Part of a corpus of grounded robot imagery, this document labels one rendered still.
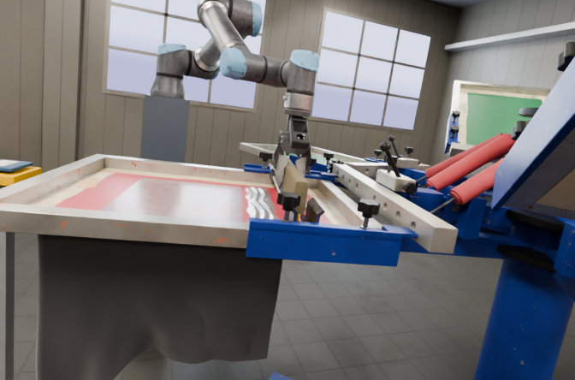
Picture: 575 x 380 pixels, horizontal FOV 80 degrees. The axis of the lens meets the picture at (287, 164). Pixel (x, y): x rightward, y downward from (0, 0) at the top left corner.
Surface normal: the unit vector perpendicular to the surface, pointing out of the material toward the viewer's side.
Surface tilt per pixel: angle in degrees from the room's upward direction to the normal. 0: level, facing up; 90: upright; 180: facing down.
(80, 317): 93
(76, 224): 90
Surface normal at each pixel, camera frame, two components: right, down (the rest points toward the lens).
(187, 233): 0.14, 0.18
